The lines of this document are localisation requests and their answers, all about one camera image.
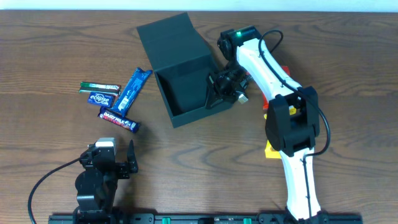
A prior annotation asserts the red candy bag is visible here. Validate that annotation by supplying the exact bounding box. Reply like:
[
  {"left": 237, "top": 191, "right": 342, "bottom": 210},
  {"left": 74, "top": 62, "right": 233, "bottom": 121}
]
[{"left": 246, "top": 66, "right": 290, "bottom": 110}]

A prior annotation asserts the black box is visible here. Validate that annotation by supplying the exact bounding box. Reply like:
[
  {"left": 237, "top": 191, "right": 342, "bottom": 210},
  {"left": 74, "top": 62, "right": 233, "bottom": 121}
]
[{"left": 137, "top": 12, "right": 233, "bottom": 128}]

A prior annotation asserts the blue cookie pack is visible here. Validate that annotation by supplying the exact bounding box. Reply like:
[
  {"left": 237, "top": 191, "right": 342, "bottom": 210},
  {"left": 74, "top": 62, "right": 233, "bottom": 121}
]
[{"left": 111, "top": 67, "right": 152, "bottom": 117}]

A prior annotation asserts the yellow snack bag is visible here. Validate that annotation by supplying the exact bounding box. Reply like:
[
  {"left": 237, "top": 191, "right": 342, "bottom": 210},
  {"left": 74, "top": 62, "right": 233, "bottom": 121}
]
[{"left": 264, "top": 106, "right": 297, "bottom": 159}]

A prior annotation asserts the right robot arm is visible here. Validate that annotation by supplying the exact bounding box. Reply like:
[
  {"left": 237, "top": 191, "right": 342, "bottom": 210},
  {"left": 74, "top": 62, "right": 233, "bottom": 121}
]
[{"left": 205, "top": 26, "right": 331, "bottom": 223}]

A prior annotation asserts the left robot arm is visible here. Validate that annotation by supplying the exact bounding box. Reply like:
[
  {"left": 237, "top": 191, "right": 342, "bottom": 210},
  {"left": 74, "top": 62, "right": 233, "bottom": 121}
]
[{"left": 72, "top": 138, "right": 139, "bottom": 224}]

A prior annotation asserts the dairy milk chocolate bar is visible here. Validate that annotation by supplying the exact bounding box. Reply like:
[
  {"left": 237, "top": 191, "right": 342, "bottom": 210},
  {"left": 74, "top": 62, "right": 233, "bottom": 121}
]
[{"left": 98, "top": 106, "right": 140, "bottom": 133}]

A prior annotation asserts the blue eclipse mints box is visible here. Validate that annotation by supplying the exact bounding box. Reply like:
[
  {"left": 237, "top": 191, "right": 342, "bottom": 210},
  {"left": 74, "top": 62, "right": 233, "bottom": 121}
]
[{"left": 87, "top": 92, "right": 115, "bottom": 108}]

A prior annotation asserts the green white candy bar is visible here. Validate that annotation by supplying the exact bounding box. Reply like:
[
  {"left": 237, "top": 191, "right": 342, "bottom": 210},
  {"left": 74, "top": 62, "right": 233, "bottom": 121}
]
[{"left": 79, "top": 82, "right": 121, "bottom": 96}]

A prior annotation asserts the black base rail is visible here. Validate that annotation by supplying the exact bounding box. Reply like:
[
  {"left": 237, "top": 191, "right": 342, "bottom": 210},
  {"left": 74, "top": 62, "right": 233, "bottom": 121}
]
[{"left": 48, "top": 213, "right": 363, "bottom": 224}]

